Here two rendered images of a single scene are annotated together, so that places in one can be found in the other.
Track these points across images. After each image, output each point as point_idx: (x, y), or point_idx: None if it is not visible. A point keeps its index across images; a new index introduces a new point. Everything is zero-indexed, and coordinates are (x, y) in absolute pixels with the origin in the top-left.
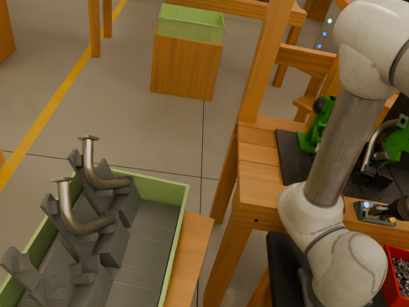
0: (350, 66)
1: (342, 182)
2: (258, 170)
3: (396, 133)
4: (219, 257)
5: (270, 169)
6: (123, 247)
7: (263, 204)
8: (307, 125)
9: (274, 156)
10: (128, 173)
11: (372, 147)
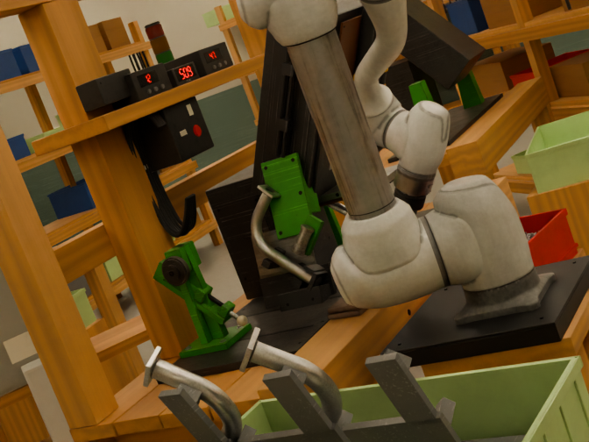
0: (299, 10)
1: (379, 153)
2: (247, 384)
3: (278, 210)
4: None
5: (249, 375)
6: None
7: (327, 360)
8: (168, 352)
9: (222, 376)
10: None
11: (279, 253)
